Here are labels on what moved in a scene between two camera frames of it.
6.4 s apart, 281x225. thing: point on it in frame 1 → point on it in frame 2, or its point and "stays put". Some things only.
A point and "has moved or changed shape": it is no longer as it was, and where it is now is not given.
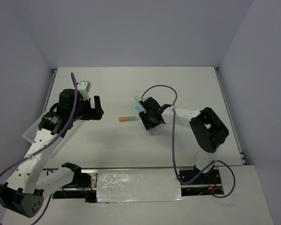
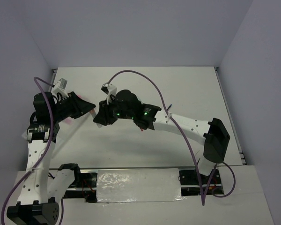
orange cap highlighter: (123, 119) has moved or changed shape
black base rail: (191, 183) stays put
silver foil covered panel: (138, 185) stays put
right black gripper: (147, 124) → (103, 116)
